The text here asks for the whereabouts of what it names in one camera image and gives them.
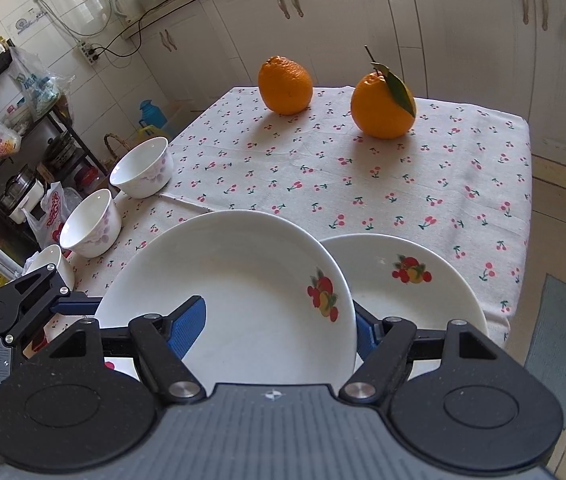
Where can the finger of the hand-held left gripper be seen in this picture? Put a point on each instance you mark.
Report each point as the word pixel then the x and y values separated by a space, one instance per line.
pixel 78 305

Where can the wicker basket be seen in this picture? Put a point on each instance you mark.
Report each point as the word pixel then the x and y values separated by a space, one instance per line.
pixel 109 147

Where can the round wall sticker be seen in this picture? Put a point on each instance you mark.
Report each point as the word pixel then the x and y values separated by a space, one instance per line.
pixel 30 22

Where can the white blue plastic bag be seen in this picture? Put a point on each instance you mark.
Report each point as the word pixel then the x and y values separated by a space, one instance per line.
pixel 38 90

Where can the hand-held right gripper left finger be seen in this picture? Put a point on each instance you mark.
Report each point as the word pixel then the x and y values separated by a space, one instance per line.
pixel 188 325

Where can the orange with green leaf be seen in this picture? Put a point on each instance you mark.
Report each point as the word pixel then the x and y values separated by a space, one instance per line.
pixel 380 105

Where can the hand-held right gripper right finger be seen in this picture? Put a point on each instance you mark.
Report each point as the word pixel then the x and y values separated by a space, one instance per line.
pixel 365 332

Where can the blue plastic jug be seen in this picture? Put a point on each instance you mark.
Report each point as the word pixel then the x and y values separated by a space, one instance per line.
pixel 153 115

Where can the yellow green bag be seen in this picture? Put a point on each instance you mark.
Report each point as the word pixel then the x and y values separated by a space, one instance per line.
pixel 148 132

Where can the grey green floor mat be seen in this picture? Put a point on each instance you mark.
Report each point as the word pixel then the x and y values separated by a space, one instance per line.
pixel 563 345

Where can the cherry print tablecloth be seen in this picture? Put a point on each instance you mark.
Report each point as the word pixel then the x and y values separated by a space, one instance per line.
pixel 313 185

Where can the orange without leaf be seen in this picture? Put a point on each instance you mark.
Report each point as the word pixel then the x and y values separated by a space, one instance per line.
pixel 285 85

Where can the white red plastic bag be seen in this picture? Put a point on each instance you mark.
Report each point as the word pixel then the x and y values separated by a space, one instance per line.
pixel 53 215

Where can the white bowl with pink print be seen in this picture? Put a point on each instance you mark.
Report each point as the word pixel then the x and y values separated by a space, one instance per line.
pixel 45 260
pixel 88 220
pixel 138 160

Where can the black cooking pot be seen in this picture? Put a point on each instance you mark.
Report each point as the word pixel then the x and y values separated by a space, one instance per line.
pixel 60 152

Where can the white electric kettle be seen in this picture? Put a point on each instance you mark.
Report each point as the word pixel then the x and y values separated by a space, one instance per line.
pixel 125 5

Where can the white plate with fruit print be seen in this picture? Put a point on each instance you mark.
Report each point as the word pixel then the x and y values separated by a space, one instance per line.
pixel 413 300
pixel 243 300

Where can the white power strip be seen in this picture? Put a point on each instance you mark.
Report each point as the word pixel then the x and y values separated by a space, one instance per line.
pixel 90 55

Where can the white steel cooker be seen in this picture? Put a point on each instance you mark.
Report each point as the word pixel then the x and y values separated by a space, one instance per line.
pixel 23 195

